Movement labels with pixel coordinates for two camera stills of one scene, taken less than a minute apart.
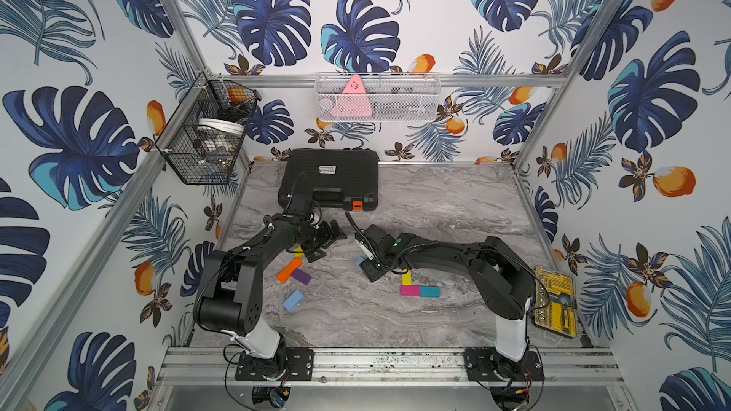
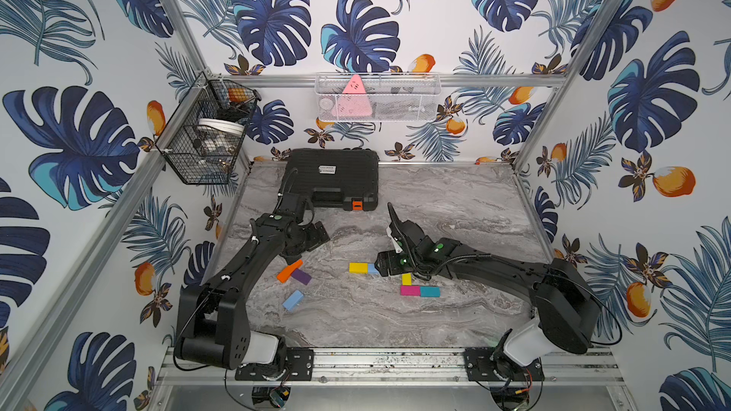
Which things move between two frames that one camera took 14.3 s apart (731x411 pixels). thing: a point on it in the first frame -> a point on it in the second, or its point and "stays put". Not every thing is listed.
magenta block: (410, 290) stays put
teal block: (430, 291) stays put
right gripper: (369, 272) -> (391, 269)
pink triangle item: (354, 101) stays put
